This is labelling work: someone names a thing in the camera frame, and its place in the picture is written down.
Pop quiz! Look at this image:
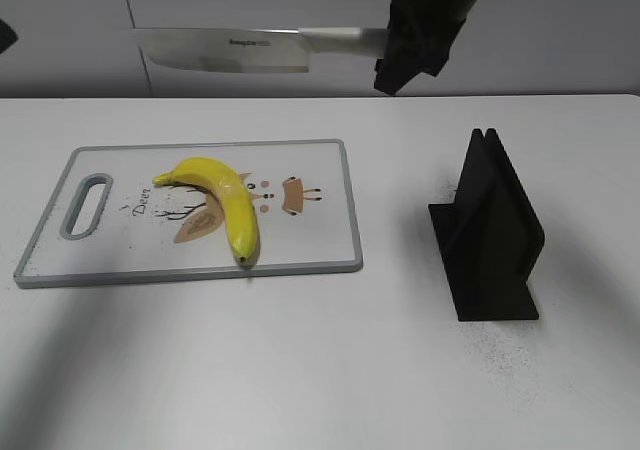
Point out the yellow plastic banana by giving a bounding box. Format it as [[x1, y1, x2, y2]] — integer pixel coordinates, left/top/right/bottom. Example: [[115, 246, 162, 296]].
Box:
[[152, 157, 259, 266]]

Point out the black knife stand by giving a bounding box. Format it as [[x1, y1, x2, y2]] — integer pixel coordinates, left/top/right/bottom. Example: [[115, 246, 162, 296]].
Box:
[[428, 128, 545, 321]]

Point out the grey-rimmed white cutting board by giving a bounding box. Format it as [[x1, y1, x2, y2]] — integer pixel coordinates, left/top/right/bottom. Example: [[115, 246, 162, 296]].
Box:
[[14, 139, 363, 288]]

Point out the white-handled kitchen knife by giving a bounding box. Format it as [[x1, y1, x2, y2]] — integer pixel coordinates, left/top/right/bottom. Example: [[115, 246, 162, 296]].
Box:
[[132, 27, 388, 74]]

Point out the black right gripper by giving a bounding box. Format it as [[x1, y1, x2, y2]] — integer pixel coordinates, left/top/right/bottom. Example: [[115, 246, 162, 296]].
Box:
[[374, 0, 478, 96]]

